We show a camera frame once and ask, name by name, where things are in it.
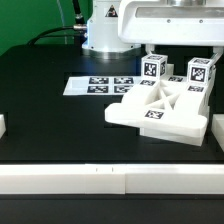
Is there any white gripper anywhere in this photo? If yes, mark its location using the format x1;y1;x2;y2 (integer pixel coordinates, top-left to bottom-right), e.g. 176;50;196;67
118;0;224;66

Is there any white tagged cube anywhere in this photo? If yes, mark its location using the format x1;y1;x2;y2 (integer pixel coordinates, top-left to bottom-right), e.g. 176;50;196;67
141;53;168;80
187;57;214;84

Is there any white chair back frame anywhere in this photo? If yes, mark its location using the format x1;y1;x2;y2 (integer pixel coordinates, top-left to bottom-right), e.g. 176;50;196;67
103;74;214;140

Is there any white chair seat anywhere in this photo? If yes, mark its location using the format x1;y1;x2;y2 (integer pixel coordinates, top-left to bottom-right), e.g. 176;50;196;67
140;66;216;146

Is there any white block right edge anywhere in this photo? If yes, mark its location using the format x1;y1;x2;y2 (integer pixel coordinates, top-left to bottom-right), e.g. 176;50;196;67
212;114;224;152

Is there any white block edge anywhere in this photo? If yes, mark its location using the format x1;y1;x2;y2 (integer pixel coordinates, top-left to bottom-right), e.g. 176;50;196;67
212;114;224;152
0;114;6;139

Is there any marker sheet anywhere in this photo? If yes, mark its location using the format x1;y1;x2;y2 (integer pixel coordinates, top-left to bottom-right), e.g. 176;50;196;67
63;76;141;96

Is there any white block left edge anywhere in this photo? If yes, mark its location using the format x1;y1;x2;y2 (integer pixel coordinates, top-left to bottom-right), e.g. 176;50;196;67
0;114;6;139

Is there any black cable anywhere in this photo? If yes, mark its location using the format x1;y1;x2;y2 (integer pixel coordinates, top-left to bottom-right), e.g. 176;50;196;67
27;0;88;46

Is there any white front rail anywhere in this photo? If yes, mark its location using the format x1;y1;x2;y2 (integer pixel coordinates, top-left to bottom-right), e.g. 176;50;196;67
0;164;224;194

